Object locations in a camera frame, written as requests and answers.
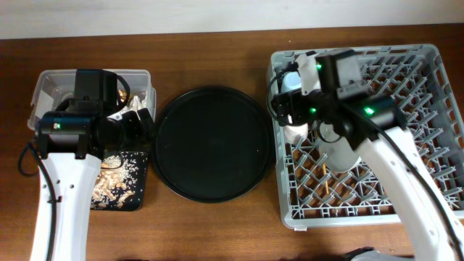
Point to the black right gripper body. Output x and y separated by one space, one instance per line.
316 104

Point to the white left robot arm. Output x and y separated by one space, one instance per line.
74 181

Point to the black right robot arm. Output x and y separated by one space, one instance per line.
434 229

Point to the pink cup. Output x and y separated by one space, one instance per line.
293 134

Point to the light blue cup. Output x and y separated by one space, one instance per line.
290 81

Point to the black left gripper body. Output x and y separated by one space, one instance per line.
132 133

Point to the black rectangular tray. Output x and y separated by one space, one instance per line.
139 181

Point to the clear plastic waste bin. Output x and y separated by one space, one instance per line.
53 86

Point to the food scraps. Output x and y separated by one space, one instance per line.
116 181

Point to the black round tray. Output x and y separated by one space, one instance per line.
214 144

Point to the grey plastic dishwasher rack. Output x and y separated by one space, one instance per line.
414 75

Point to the gold foil wrapper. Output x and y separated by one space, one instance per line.
122 96

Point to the wooden chopstick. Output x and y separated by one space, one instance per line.
326 177

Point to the white tissue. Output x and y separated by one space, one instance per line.
135 104

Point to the grey round plate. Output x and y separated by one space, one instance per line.
340 156

